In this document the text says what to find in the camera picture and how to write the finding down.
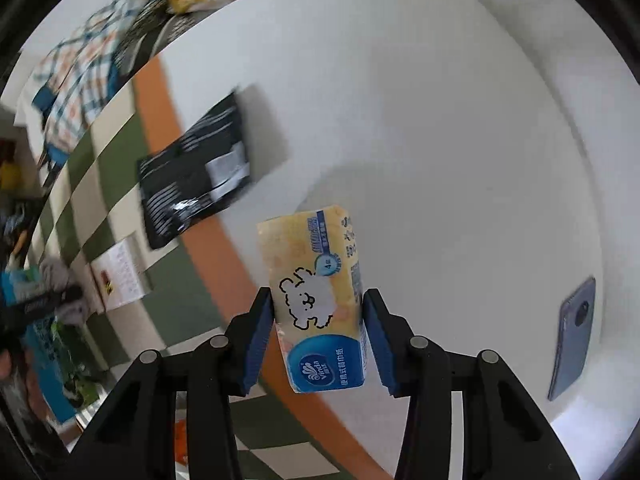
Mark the plaid cloth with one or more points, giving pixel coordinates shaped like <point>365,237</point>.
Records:
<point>85,65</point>

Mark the blue printed bag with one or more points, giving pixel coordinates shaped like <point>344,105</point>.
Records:
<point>55,365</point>

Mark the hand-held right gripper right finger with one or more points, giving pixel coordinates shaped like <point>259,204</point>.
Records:
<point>384,355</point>

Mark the black plastic pouch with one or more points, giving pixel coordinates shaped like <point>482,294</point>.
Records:
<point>195,175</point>

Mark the yellow tissue pack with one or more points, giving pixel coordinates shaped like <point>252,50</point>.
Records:
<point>320,305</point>

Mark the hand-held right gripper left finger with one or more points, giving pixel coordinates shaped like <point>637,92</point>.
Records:
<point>256,351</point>

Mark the white paper card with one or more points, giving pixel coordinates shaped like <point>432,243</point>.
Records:
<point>120,280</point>

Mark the grey smartphone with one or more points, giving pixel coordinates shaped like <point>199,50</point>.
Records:
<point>572,337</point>

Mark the green checkered blanket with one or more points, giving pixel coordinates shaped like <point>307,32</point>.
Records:
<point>150,280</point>

